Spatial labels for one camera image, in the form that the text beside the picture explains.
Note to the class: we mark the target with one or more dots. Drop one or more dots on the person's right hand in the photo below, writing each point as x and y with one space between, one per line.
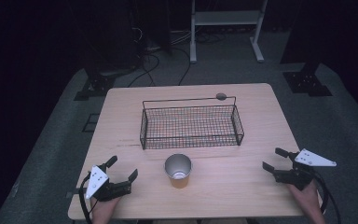
309 202

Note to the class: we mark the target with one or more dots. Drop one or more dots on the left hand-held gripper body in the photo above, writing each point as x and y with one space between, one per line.
112 189

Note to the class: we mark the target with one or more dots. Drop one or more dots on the metal cup with orange sleeve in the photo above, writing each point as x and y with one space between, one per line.
178 169

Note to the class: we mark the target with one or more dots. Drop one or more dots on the person's left hand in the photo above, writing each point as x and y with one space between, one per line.
103 211

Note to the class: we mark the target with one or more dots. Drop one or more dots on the grey round disc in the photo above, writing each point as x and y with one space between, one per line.
221 96

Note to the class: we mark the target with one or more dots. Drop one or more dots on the white metal stand frame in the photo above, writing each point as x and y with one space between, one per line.
226 17

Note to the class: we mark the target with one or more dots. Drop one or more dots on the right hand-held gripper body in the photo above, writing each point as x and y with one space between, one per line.
295 177

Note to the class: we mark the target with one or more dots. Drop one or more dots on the black stand base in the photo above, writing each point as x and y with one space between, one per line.
96 85
307 82

